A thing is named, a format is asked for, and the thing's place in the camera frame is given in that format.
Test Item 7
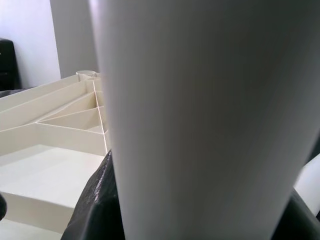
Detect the white plastic table top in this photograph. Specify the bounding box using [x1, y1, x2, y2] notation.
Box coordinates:
[0, 70, 112, 240]

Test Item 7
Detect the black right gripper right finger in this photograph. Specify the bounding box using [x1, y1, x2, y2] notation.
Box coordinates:
[272, 188, 320, 240]

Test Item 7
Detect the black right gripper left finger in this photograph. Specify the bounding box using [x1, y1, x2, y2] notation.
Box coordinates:
[61, 149, 126, 240]

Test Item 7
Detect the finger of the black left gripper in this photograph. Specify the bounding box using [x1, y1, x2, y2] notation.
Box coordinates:
[0, 194, 8, 222]

